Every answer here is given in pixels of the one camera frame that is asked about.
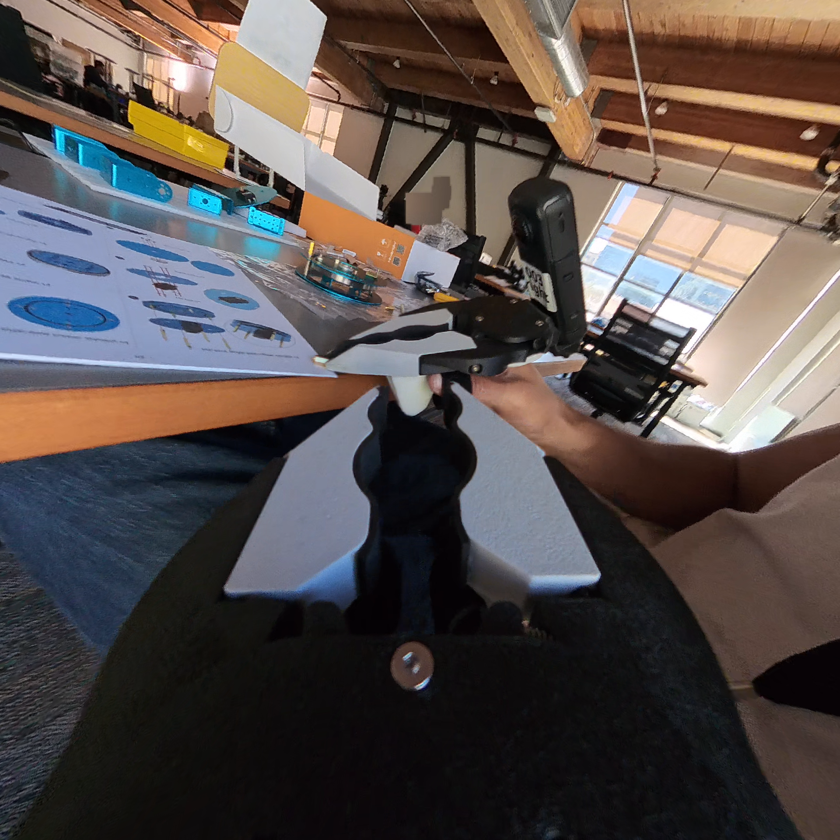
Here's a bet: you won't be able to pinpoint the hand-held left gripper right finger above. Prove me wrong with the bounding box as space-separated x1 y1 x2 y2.
451 390 601 619

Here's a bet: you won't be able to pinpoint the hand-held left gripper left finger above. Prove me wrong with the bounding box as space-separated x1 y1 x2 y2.
224 387 389 619

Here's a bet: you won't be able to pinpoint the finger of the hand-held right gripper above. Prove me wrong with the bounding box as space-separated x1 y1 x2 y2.
346 307 458 345
314 327 478 378

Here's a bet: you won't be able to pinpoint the blue round rotating base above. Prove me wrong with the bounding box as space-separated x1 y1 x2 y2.
294 244 383 307

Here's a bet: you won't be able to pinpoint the person's right forearm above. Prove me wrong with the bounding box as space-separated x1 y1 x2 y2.
538 403 840 532

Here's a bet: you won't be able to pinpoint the wooden desk by window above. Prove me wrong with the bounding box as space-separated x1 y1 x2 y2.
472 269 710 388

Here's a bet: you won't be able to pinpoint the person's right hand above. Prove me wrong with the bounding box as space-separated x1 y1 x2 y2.
425 367 567 448

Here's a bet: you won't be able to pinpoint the bubble wrap bundle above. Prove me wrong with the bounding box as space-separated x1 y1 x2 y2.
420 220 468 253

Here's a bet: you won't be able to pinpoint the orange cardboard box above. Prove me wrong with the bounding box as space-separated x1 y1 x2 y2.
209 0 460 283

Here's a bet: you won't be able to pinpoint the clear plastic bag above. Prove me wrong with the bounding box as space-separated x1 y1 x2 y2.
226 248 408 319

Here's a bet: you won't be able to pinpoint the teal round plate with servo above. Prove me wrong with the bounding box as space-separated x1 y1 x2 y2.
220 185 278 210

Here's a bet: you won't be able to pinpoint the white foam sheet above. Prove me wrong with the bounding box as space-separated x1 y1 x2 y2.
85 177 309 247

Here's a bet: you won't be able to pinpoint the white assembly guide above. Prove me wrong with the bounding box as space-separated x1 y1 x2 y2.
0 184 339 378

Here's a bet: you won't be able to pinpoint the yellow plastic bins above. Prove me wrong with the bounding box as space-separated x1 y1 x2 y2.
128 98 231 168

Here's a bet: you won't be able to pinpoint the long wooden table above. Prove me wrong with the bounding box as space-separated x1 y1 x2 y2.
0 85 290 198

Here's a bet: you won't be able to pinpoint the silver ventilation duct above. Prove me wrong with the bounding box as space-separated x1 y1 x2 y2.
521 0 592 99

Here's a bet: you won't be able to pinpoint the black strap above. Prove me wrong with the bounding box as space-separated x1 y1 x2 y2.
751 637 840 706

